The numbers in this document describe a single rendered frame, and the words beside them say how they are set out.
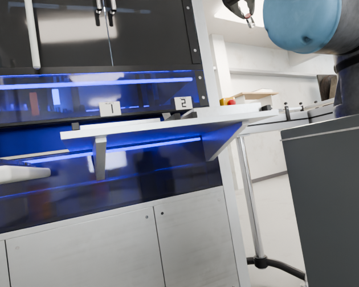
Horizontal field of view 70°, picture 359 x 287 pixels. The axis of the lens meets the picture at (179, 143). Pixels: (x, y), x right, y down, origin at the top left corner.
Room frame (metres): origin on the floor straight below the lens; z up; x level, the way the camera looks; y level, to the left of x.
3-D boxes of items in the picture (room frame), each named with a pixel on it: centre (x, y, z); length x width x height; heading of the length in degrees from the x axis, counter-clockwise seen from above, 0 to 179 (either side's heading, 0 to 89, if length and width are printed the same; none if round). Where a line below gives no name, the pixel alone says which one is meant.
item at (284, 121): (1.55, -0.49, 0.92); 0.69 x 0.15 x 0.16; 111
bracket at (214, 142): (1.07, -0.18, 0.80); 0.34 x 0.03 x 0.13; 21
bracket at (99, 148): (0.89, 0.28, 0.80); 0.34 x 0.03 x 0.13; 21
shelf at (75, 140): (0.99, 0.05, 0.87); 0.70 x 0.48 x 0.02; 111
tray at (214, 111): (1.01, -0.12, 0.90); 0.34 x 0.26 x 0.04; 21
